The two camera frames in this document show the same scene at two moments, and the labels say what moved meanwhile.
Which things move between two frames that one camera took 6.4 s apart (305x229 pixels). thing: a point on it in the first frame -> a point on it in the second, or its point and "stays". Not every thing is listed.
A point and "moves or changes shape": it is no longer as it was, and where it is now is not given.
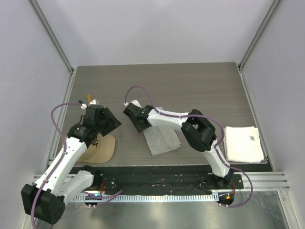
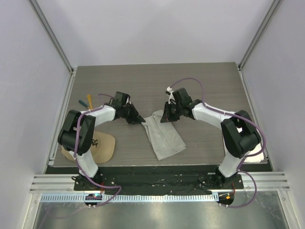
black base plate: [161, 180] stays
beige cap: [102, 150] stays
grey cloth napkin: [160, 139] moves or changes shape
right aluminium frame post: [269, 13] stays
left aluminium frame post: [36, 8] stays
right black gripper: [139, 129] -> [167, 117]
